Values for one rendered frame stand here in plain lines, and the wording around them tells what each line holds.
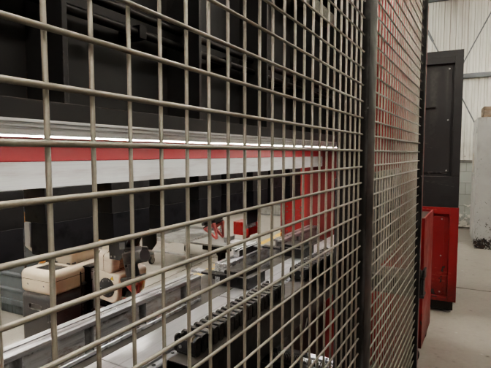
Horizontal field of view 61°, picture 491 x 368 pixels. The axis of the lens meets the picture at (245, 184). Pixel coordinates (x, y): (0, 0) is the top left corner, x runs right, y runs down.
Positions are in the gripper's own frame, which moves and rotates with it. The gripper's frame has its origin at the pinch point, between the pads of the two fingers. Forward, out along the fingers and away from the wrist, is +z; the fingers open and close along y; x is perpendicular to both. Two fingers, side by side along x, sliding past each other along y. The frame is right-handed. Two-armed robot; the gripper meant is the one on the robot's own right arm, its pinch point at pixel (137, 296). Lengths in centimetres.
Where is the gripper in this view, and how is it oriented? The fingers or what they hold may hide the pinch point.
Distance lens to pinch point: 191.3
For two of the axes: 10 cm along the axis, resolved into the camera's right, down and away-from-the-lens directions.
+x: 5.0, -0.7, 8.7
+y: 8.4, -2.1, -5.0
